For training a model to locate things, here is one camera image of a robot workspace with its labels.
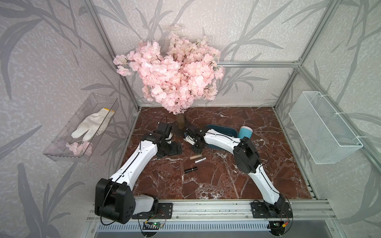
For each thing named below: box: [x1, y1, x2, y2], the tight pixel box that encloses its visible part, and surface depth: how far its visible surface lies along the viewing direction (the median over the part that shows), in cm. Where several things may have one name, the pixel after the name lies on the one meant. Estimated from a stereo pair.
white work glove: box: [70, 108, 116, 141], surface depth 68 cm
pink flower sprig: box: [65, 140, 94, 157], surface depth 60 cm
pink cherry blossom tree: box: [113, 25, 226, 134], surface depth 67 cm
